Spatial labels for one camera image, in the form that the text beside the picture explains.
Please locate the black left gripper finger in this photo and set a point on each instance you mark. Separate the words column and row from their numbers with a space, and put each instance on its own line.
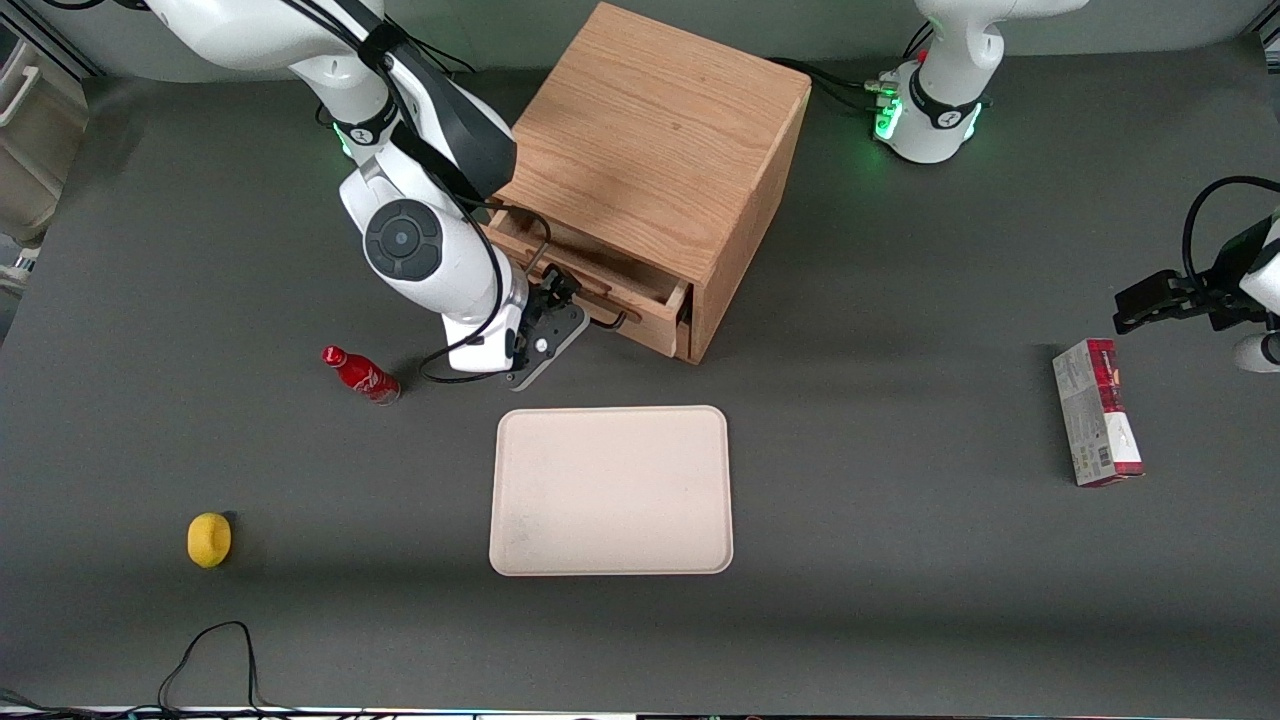
column 1180, row 285
column 1138, row 308

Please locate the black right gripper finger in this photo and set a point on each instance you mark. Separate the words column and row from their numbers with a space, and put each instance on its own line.
column 572, row 300
column 556, row 282

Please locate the wooden drawer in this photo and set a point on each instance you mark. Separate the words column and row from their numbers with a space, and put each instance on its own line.
column 660, row 335

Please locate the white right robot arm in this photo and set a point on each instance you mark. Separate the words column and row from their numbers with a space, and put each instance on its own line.
column 440, row 270

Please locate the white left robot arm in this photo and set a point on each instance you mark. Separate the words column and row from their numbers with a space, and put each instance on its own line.
column 940, row 60

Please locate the oak wooden drawer cabinet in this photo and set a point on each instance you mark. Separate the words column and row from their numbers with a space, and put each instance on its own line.
column 650, row 130

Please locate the red white carton box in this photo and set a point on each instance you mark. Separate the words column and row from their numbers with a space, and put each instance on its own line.
column 1098, row 412

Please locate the red cola bottle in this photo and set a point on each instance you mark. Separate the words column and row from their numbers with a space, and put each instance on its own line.
column 362, row 376

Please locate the beige plastic tray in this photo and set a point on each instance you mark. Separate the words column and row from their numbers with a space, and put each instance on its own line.
column 610, row 490

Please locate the yellow lemon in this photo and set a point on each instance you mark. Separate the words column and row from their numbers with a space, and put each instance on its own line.
column 209, row 540

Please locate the beige plastic bin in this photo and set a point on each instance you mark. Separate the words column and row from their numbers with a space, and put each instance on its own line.
column 35, row 140

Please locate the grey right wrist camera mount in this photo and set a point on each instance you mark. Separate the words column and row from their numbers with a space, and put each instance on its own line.
column 545, row 350

